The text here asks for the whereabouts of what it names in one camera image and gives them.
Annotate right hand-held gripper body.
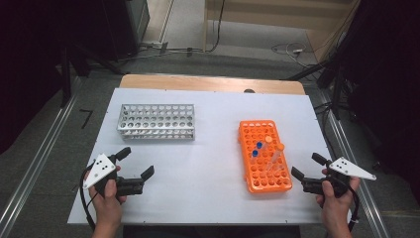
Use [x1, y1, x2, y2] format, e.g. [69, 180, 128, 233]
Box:
[300, 157, 377, 199]

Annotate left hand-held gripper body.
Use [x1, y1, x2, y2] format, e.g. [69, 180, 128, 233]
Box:
[82, 153, 147, 199]

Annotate orange-capped clear tube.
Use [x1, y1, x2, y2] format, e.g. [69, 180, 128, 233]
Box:
[263, 135, 274, 161]
[268, 142, 286, 173]

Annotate orange plastic tube rack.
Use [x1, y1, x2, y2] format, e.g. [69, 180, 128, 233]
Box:
[238, 119, 294, 194]

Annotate silver metal tube rack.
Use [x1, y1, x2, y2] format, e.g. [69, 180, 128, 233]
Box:
[116, 103, 196, 141]

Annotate person's left hand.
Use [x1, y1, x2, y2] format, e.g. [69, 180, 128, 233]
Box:
[86, 179, 128, 228]

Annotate person's right hand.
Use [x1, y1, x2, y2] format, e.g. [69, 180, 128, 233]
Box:
[315, 169, 361, 228]

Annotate white board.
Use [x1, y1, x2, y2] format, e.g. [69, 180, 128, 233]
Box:
[66, 86, 355, 226]

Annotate black metal stand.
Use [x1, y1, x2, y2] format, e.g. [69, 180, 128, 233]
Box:
[58, 43, 127, 109]
[286, 56, 345, 121]

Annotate black curtain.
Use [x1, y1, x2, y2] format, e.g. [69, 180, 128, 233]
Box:
[336, 0, 420, 199]
[0, 0, 110, 157]

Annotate wooden table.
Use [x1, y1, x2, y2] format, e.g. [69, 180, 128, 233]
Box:
[119, 73, 306, 96]

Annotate dark cabinet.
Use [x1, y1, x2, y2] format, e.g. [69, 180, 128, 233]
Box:
[98, 0, 152, 62]

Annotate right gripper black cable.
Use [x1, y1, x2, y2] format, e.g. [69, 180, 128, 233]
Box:
[343, 178, 362, 233]

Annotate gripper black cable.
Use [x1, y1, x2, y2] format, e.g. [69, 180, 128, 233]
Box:
[78, 163, 99, 232]
[343, 178, 362, 233]

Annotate metal floor rail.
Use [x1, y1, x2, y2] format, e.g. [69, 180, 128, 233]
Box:
[316, 88, 391, 238]
[0, 76, 83, 238]

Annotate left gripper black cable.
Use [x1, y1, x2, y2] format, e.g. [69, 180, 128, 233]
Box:
[78, 163, 99, 232]

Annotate white floor cable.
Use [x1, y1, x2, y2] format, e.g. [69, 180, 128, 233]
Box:
[270, 42, 319, 69]

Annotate grey floor cables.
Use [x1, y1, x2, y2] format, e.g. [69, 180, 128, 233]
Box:
[118, 40, 205, 63]

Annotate black hanging cable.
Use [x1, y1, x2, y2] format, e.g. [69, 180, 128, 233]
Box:
[205, 0, 227, 54]

